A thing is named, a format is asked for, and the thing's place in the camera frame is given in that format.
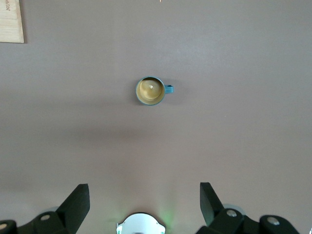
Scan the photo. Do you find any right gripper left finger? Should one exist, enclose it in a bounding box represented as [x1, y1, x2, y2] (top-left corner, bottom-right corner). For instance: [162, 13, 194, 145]
[0, 184, 90, 234]

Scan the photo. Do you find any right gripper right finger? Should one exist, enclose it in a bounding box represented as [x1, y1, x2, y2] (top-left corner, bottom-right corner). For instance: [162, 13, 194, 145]
[195, 182, 300, 234]

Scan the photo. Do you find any teal cup with handle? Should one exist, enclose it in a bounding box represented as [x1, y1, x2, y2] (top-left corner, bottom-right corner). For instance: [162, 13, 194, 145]
[135, 76, 175, 107]

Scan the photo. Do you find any wooden cutting board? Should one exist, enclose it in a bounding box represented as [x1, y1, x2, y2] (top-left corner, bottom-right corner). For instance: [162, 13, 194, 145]
[0, 0, 25, 44]

